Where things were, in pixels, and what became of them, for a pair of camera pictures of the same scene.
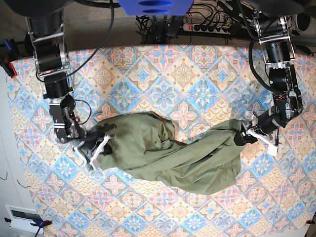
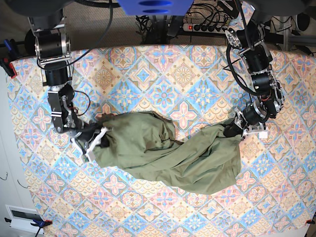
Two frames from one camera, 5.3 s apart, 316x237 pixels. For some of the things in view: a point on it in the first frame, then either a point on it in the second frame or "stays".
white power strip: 210,28 stays
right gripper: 266,127 to 251,122
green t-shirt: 145,144 stays
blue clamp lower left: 39,223 stays
